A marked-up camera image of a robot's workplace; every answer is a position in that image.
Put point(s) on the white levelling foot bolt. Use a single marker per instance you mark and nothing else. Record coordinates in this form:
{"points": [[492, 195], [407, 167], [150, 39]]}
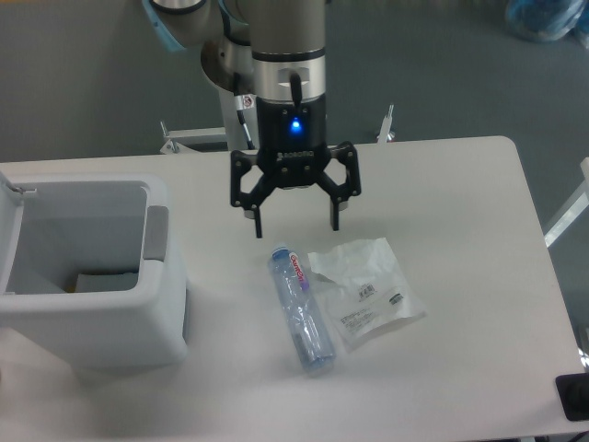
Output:
{"points": [[386, 133]]}

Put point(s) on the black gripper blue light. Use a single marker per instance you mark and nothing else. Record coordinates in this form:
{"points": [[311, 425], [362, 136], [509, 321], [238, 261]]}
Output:
{"points": [[291, 133]]}

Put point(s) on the clear plastic water bottle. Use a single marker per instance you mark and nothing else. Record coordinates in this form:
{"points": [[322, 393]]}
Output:
{"points": [[302, 314]]}

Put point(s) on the black device table edge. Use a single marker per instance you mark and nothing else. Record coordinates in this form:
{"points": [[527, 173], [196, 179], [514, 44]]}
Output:
{"points": [[573, 393]]}

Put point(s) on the white metal frame right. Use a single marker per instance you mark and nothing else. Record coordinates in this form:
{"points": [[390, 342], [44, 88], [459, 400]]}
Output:
{"points": [[571, 209]]}

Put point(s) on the white trash can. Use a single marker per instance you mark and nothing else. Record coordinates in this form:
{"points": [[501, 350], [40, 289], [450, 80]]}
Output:
{"points": [[90, 268]]}

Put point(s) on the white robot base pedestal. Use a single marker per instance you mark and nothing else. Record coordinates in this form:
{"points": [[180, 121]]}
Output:
{"points": [[221, 110]]}

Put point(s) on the blue plastic bag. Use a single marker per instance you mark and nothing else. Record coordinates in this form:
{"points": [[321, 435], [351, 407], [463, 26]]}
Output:
{"points": [[548, 21]]}

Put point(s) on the clear plastic packaging bag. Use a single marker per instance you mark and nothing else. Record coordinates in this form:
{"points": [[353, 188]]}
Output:
{"points": [[364, 290]]}

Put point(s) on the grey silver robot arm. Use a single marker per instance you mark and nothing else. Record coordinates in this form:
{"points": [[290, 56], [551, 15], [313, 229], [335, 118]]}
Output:
{"points": [[271, 57]]}

